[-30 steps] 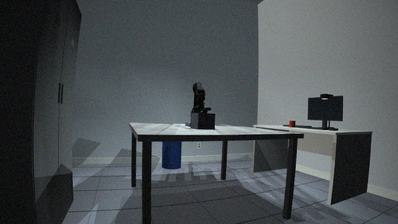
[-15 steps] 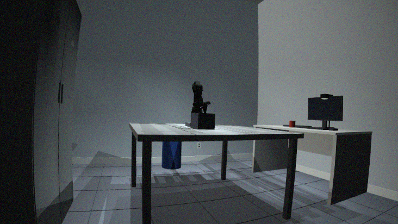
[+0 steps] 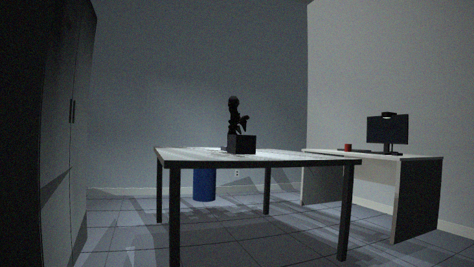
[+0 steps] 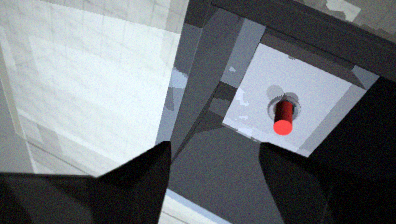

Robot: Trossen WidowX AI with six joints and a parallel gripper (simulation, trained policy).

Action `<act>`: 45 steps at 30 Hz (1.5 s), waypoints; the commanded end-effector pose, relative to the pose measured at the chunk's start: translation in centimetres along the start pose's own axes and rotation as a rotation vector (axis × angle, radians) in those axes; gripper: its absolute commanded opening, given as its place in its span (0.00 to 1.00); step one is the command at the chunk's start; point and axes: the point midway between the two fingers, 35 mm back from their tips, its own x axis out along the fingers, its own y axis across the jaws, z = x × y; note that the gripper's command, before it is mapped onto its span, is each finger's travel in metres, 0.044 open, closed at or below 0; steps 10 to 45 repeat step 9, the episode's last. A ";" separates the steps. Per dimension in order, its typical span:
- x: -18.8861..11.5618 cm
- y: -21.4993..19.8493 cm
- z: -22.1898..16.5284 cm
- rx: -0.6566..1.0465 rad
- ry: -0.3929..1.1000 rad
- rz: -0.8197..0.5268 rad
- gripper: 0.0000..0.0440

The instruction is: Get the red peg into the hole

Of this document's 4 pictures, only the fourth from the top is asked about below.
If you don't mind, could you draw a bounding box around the dark grey open box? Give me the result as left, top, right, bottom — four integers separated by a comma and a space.
154, 0, 396, 224

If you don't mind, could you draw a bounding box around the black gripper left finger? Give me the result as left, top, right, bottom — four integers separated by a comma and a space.
0, 141, 171, 224

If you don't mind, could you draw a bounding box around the red peg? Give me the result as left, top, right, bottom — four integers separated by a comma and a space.
273, 101, 293, 136

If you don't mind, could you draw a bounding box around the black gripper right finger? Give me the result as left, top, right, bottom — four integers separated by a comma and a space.
258, 142, 396, 224

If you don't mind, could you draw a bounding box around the light grey square plate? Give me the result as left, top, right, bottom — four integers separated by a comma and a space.
222, 33, 367, 157

